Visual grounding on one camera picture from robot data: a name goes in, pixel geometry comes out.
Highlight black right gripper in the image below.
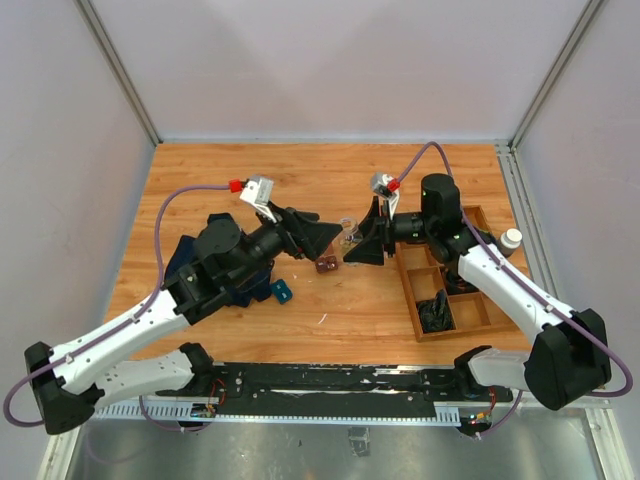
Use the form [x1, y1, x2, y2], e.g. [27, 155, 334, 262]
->
[344, 196, 436, 265]

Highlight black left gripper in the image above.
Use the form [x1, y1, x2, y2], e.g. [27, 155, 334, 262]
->
[228, 200, 342, 287]

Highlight clear pill bottle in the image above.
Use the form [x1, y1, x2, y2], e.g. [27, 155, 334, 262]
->
[338, 217, 363, 254]

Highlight red pill organizer box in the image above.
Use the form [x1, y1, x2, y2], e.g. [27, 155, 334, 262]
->
[314, 255, 339, 274]

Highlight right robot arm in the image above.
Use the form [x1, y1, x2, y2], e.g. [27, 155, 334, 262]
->
[345, 173, 611, 410]

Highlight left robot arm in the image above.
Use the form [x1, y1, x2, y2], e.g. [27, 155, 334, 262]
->
[24, 208, 341, 435]

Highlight wooden compartment tray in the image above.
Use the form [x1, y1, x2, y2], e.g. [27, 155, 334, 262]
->
[397, 204, 514, 344]

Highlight teal pill organizer box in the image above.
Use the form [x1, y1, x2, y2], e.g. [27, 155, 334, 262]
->
[270, 279, 293, 304]

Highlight dark navy cloth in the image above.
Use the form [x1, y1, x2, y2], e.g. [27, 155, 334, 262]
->
[163, 213, 274, 310]

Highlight white pill bottle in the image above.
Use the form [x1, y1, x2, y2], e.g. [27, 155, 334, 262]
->
[499, 228, 523, 258]

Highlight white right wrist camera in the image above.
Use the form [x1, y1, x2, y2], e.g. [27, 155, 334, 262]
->
[370, 172, 400, 218]

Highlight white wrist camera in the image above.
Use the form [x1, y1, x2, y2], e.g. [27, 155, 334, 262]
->
[240, 175, 277, 223]
[370, 172, 400, 218]

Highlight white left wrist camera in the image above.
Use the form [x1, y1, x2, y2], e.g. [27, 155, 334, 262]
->
[240, 175, 277, 223]

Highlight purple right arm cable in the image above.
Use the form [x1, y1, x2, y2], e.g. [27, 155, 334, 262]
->
[392, 141, 632, 441]

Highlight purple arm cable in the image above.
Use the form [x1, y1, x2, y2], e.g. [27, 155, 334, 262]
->
[392, 141, 632, 441]
[2, 182, 241, 434]

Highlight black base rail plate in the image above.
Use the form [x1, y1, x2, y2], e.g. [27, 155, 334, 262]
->
[156, 362, 513, 422]

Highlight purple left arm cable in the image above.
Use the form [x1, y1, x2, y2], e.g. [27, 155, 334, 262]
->
[2, 182, 241, 434]

